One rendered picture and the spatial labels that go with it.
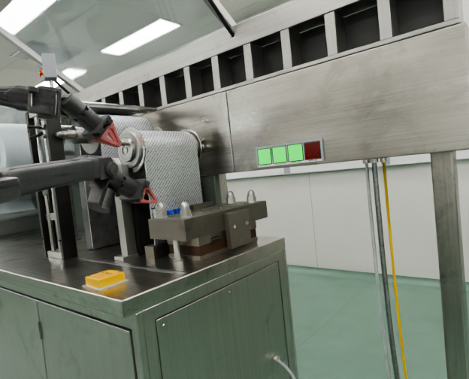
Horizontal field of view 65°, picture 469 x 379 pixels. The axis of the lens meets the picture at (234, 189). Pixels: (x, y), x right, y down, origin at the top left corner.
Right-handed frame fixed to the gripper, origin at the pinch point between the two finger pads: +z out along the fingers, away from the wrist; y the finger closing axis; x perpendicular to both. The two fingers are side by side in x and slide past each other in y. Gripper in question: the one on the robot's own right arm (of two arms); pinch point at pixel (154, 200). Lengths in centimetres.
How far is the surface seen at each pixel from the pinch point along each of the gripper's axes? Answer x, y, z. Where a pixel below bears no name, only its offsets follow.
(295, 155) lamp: 23.0, 36.0, 20.9
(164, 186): 5.8, 0.3, 1.9
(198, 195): 9.1, 0.3, 17.4
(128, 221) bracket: -7.8, -7.8, -1.7
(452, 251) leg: 3, 75, 51
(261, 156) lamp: 24.0, 23.0, 20.4
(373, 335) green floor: -19, 10, 187
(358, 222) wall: 82, -36, 256
